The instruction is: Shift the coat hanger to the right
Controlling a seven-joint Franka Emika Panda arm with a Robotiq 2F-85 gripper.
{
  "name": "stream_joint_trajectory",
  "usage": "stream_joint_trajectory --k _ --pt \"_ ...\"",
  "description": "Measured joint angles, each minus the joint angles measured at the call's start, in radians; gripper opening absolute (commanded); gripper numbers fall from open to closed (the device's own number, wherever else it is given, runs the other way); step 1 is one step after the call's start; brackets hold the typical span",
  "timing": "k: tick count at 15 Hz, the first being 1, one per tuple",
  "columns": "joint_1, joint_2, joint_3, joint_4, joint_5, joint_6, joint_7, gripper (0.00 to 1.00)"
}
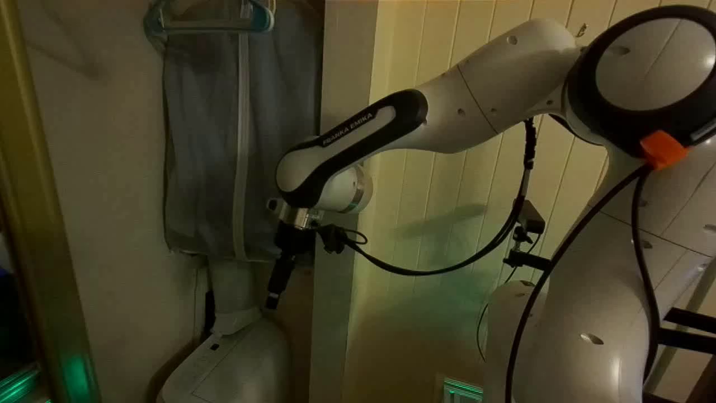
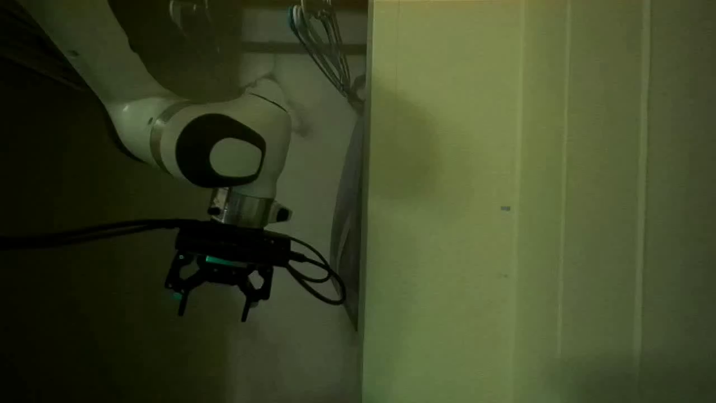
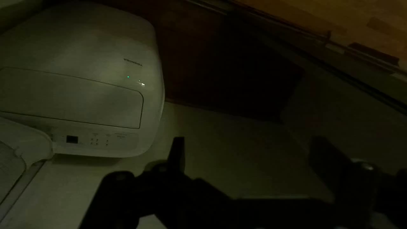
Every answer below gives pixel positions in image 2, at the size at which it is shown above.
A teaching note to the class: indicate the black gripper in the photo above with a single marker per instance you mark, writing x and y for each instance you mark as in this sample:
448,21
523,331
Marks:
225,267

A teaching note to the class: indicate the closet hanging rod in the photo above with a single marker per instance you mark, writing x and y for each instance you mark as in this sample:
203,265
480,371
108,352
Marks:
299,49

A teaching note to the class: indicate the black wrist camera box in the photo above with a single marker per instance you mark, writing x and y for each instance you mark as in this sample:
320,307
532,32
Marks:
232,240

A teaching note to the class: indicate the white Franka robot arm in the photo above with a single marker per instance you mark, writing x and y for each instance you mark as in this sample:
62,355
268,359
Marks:
149,127

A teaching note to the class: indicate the dark slatted panel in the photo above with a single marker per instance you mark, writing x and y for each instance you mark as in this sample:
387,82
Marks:
31,37

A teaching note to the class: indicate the grey hanging garment bag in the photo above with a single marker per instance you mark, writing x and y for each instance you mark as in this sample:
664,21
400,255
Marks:
352,216

